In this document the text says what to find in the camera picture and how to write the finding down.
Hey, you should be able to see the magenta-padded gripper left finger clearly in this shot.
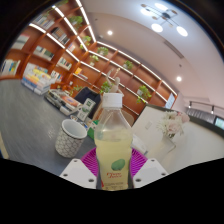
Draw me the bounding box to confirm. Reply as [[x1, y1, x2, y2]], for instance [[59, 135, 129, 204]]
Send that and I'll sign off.
[[59, 147, 100, 190]]

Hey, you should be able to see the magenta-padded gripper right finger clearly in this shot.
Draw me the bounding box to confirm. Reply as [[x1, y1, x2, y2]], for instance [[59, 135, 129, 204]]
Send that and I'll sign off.
[[130, 147, 169, 190]]

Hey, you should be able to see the clear bottle with yellow drink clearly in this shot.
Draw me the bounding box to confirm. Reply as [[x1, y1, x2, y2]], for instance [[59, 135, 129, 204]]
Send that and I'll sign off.
[[93, 92, 134, 192]]

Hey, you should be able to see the white patterned ceramic cup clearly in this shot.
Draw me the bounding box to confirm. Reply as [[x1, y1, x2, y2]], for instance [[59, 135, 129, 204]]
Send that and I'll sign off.
[[54, 118, 89, 159]]

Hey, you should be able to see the green packet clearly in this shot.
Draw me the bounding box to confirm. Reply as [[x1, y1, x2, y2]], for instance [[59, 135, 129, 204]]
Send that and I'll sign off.
[[86, 120, 100, 141]]

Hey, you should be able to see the white upright board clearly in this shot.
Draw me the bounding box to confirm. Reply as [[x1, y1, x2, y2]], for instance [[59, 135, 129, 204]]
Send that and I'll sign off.
[[131, 104, 177, 160]]

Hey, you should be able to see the pale pink flower bouquet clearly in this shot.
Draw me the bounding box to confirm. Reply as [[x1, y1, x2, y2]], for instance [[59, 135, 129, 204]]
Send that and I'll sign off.
[[156, 110, 191, 140]]

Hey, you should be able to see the small white green card box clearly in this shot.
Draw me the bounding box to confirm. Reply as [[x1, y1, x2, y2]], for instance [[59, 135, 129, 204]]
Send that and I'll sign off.
[[76, 97, 97, 122]]

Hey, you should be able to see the flat pile of magazines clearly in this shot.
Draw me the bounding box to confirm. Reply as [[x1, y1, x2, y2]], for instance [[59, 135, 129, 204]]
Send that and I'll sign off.
[[44, 89, 83, 117]]

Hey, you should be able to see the dark chair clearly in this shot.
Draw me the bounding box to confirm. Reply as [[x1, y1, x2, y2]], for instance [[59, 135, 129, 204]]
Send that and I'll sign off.
[[73, 86, 103, 120]]

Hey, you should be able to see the stack of colourful books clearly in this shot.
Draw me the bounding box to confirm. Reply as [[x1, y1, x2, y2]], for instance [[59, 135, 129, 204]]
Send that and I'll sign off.
[[21, 62, 57, 97]]

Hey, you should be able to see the ceiling lamp with round lights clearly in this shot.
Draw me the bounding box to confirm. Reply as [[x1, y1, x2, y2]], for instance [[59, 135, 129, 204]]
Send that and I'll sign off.
[[139, 2, 190, 38]]

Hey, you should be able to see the wooden wall shelf unit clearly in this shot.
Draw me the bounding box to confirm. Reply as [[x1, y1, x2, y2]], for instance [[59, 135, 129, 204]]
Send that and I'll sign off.
[[0, 0, 178, 117]]

